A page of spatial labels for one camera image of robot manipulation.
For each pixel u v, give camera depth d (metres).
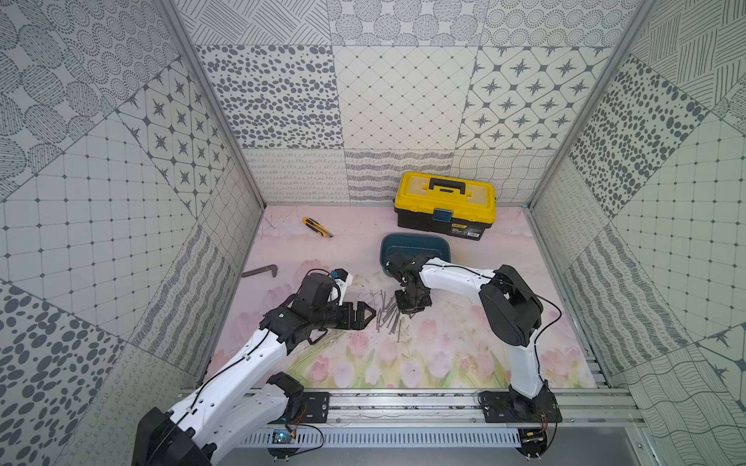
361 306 0.69
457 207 1.00
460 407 0.76
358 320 0.67
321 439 0.65
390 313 0.91
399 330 0.88
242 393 0.46
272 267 1.01
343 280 0.71
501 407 0.74
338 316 0.67
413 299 0.79
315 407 0.73
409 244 1.07
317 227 1.12
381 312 0.92
